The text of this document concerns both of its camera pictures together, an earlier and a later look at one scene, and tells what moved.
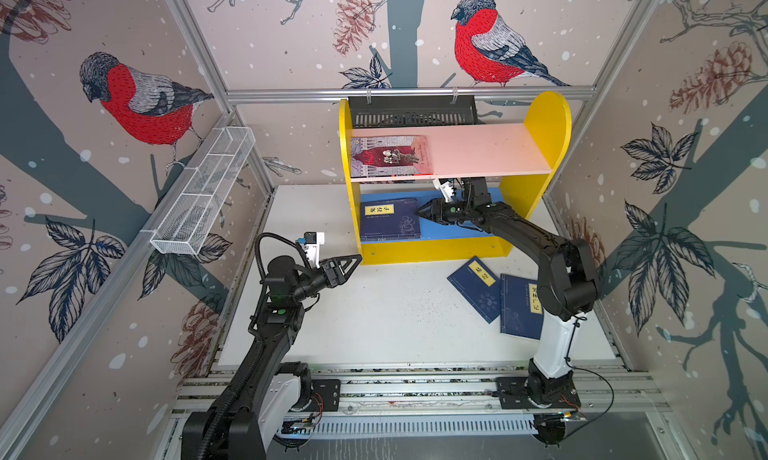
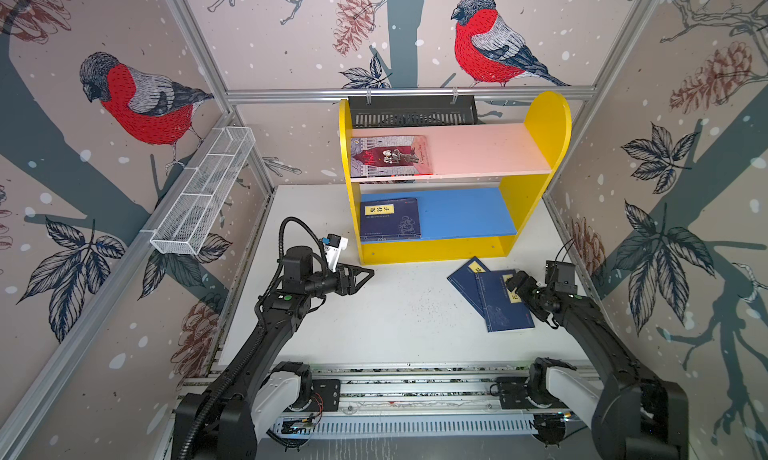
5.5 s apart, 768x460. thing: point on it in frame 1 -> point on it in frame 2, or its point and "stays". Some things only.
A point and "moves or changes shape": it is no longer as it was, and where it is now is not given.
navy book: [521, 309] moves or changes shape
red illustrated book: [388, 156] stays
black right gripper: [440, 207] -> [523, 287]
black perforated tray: [367, 112] stays
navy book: [389, 219] stays
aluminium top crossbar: [503, 91] stays
